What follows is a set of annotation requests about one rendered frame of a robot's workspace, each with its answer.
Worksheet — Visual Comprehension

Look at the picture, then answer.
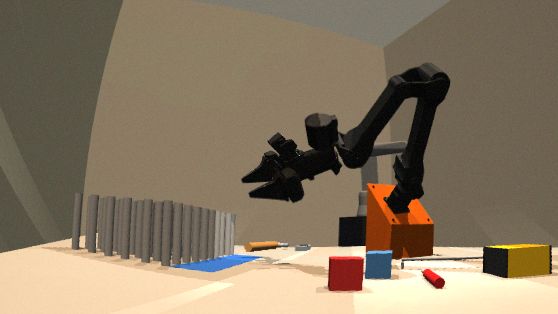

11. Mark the blue flat strip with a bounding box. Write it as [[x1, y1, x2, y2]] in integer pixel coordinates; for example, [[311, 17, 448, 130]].
[[169, 254, 261, 272]]

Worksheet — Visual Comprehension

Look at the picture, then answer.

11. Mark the yellow box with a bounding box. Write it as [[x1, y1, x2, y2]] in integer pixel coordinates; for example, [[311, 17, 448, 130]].
[[482, 244, 552, 278]]

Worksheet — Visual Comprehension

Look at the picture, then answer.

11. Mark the red-handled screwdriver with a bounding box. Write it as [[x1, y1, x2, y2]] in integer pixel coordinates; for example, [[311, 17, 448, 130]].
[[421, 268, 445, 289]]

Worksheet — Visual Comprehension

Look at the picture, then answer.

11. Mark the blue box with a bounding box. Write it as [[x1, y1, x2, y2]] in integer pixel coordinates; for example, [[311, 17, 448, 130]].
[[365, 250, 392, 279]]

